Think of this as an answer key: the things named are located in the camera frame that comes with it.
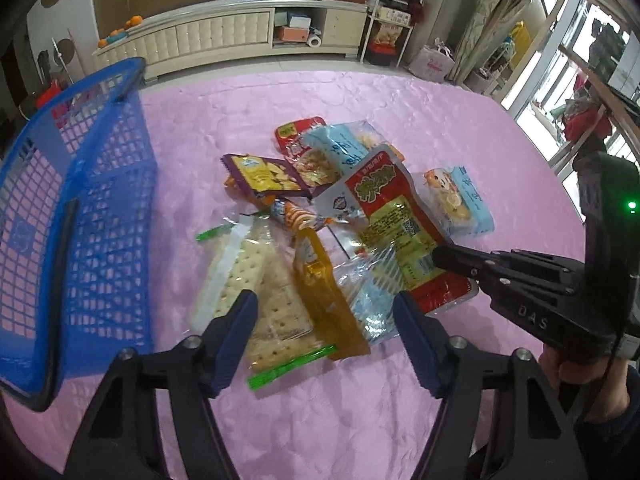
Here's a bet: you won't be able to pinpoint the red yellow snack packet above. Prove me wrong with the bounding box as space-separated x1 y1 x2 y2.
344 146 477 314

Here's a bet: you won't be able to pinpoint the cream tv cabinet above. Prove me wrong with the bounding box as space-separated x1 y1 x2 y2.
92 0 368 79

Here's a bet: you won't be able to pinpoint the blue plastic basket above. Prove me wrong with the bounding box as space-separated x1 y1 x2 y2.
1 58 157 412

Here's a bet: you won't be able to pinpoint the blue cartoon cake packet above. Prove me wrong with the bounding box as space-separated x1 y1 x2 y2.
411 166 495 240

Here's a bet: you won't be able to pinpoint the pink gift bag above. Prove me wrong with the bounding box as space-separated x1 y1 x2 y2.
408 38 456 84

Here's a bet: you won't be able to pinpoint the oranges on plate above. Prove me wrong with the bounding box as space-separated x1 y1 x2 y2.
96 15 144 49

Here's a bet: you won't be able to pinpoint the cracker pack green ends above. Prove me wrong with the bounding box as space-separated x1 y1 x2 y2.
245 243 336 391

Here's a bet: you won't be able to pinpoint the white metal shelf rack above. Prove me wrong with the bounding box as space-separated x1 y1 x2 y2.
359 0 426 67

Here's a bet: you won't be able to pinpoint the light blue cartoon packet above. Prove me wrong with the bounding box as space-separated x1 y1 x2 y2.
329 120 405 174

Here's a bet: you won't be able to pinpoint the right hand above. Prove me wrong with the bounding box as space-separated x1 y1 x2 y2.
539 346 630 424

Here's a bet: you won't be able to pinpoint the blue striped cake packet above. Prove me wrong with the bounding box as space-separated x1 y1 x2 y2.
333 246 406 346

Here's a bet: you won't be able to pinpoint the cracker pack white strip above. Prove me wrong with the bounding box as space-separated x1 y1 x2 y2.
190 216 273 333

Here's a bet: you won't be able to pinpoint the orange small snack packet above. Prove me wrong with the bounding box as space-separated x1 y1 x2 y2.
267 197 330 233

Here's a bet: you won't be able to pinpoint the purple cracker packet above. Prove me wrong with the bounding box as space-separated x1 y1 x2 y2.
221 154 311 198

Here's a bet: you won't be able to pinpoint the arched floor mirror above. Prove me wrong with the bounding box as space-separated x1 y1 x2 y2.
482 0 565 102

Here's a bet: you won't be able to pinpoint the red bag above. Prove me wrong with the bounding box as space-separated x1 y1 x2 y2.
35 79 62 110

